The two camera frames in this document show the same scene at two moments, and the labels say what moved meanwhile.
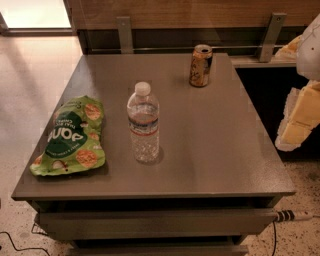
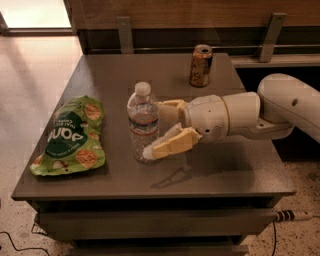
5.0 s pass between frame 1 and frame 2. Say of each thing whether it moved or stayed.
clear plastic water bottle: stayed
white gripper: moved
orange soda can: stayed
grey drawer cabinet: stayed
